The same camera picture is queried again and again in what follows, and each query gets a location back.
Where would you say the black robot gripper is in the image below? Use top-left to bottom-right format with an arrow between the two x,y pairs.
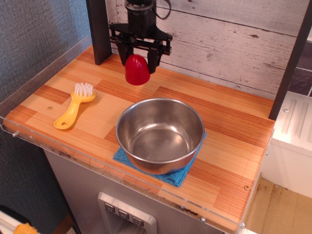
109,6 -> 172,74

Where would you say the red toy bell pepper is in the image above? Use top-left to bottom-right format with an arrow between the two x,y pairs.
125,54 -> 150,85

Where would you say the silver metal bowl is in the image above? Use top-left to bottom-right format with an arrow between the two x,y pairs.
116,97 -> 205,175

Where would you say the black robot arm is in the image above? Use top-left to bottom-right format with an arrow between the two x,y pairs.
109,0 -> 173,74

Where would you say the yellow brush with white bristles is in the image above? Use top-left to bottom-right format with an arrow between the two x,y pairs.
53,82 -> 96,130

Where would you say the blue folded cloth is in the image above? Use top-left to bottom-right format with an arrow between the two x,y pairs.
113,132 -> 207,187

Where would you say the grey toy cabinet front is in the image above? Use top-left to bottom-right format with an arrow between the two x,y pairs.
45,151 -> 221,234

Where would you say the silver dispenser panel with buttons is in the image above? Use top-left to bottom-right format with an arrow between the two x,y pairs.
97,192 -> 157,234

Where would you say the white toy appliance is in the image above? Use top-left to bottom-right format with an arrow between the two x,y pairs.
260,92 -> 312,197

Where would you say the yellow object at corner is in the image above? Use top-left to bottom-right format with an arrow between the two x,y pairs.
13,223 -> 38,234

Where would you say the dark grey left post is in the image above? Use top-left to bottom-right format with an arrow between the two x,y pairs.
86,0 -> 112,65

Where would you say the dark grey post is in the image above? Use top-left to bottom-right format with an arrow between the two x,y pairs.
269,0 -> 312,120
86,0 -> 112,65

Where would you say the clear acrylic guard rail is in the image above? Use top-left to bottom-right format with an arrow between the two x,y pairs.
0,38 -> 274,234

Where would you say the dark grey right post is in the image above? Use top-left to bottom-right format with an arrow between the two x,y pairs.
269,0 -> 312,120

